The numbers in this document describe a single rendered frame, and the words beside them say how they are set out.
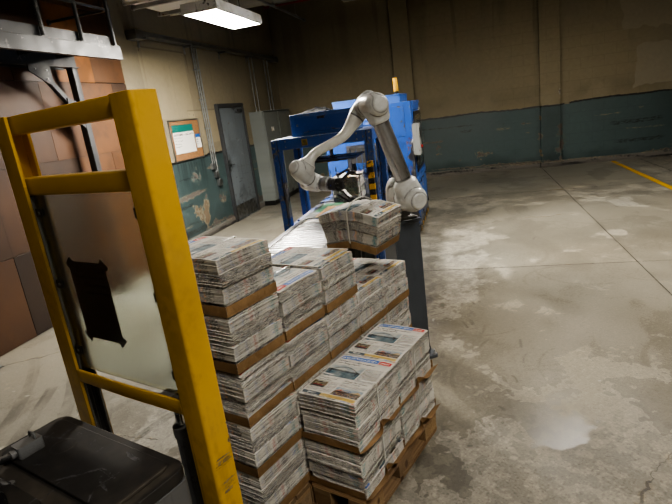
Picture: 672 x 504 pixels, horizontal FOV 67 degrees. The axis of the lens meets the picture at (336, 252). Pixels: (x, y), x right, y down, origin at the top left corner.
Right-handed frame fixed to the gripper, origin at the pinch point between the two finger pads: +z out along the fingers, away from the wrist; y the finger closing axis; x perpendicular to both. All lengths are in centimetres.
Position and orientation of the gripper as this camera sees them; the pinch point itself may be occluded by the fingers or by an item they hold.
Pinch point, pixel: (359, 185)
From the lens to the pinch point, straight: 298.6
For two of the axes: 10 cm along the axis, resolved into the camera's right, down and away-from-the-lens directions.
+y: 0.7, 9.4, 3.2
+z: 8.3, 1.2, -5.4
